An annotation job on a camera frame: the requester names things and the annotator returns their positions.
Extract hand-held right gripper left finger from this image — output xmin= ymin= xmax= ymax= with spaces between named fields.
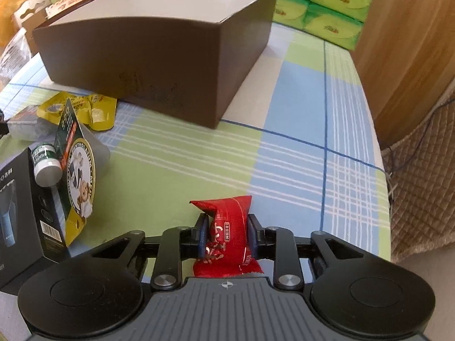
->
xmin=85 ymin=214 xmax=210 ymax=290

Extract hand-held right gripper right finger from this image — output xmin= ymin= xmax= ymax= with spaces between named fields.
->
xmin=247 ymin=213 xmax=370 ymax=290

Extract red snack packet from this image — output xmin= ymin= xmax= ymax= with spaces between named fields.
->
xmin=189 ymin=195 xmax=265 ymax=278

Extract green yellow cartoon carton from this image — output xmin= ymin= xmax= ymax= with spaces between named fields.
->
xmin=53 ymin=99 xmax=111 ymax=247

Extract yellow snack packet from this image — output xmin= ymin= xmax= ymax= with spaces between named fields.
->
xmin=36 ymin=92 xmax=89 ymax=126
xmin=82 ymin=93 xmax=118 ymax=133

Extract small white bottle green label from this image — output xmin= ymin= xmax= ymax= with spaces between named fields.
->
xmin=28 ymin=142 xmax=63 ymax=188

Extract black product box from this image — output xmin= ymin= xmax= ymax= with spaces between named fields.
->
xmin=0 ymin=146 xmax=72 ymax=294

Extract brown cardboard box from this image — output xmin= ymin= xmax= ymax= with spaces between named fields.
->
xmin=32 ymin=0 xmax=278 ymax=129

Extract clear plastic packet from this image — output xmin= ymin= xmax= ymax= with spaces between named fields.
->
xmin=7 ymin=105 xmax=57 ymax=141

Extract plaid cloth covered desktop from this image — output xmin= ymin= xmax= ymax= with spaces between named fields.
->
xmin=0 ymin=21 xmax=392 ymax=327

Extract brown quilted chair cushion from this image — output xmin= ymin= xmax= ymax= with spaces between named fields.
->
xmin=386 ymin=78 xmax=455 ymax=267

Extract stack of green tissue packs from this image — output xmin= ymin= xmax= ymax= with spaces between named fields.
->
xmin=259 ymin=0 xmax=379 ymax=51

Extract wooden door panel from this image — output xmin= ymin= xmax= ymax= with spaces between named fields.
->
xmin=350 ymin=0 xmax=455 ymax=146

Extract clear plastic bag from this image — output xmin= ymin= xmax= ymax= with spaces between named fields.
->
xmin=0 ymin=28 xmax=32 ymax=83

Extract punched tan cardboard box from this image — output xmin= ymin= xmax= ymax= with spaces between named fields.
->
xmin=14 ymin=0 xmax=51 ymax=32

